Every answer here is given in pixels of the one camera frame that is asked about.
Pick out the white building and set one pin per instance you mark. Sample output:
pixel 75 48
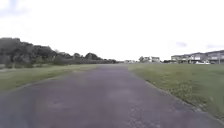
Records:
pixel 150 59

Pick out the grey asphalt path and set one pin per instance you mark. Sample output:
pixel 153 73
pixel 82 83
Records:
pixel 100 100

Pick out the grass field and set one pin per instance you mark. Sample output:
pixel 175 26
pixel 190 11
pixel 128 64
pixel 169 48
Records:
pixel 186 80

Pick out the white vehicle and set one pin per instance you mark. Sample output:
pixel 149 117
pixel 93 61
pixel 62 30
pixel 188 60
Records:
pixel 202 62

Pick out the row of trees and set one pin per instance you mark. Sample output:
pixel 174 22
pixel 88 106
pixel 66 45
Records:
pixel 26 53

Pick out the grass strip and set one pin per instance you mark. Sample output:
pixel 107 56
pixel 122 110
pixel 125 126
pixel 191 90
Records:
pixel 30 75

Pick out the long grey building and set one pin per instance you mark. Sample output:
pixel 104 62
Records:
pixel 200 56

